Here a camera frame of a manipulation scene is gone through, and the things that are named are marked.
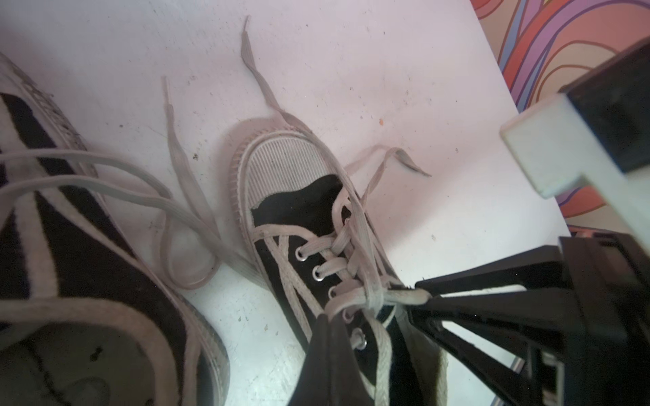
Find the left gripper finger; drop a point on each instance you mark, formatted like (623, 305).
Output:
(328, 372)

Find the sneaker white shoelace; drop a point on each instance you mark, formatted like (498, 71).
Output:
(355, 213)

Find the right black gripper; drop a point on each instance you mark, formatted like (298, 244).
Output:
(593, 132)

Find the black white sneaker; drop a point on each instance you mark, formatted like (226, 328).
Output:
(296, 218)
(83, 320)

